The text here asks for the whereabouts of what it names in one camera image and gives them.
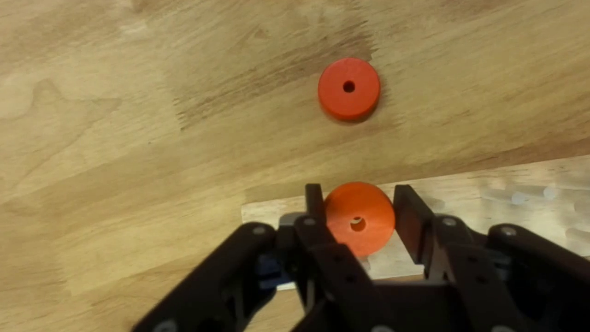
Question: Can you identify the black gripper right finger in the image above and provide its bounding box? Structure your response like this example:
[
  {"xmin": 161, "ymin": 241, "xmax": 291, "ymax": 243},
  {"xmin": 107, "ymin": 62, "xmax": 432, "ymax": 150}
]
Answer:
[{"xmin": 393, "ymin": 182, "xmax": 590, "ymax": 332}]

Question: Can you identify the orange plastic ring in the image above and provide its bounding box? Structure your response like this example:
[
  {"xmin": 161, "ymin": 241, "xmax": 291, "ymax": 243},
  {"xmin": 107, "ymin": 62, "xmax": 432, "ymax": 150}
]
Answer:
[
  {"xmin": 315, "ymin": 56, "xmax": 384, "ymax": 123},
  {"xmin": 323, "ymin": 180, "xmax": 397, "ymax": 259}
]

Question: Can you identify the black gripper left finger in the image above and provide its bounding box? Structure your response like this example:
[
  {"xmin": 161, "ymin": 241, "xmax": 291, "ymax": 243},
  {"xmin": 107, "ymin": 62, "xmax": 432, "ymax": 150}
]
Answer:
[{"xmin": 131, "ymin": 182, "xmax": 395, "ymax": 332}]

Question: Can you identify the wooden peg stand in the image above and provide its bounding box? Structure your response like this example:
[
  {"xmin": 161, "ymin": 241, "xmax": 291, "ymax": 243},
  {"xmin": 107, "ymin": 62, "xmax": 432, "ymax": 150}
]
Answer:
[{"xmin": 240, "ymin": 152, "xmax": 590, "ymax": 291}]

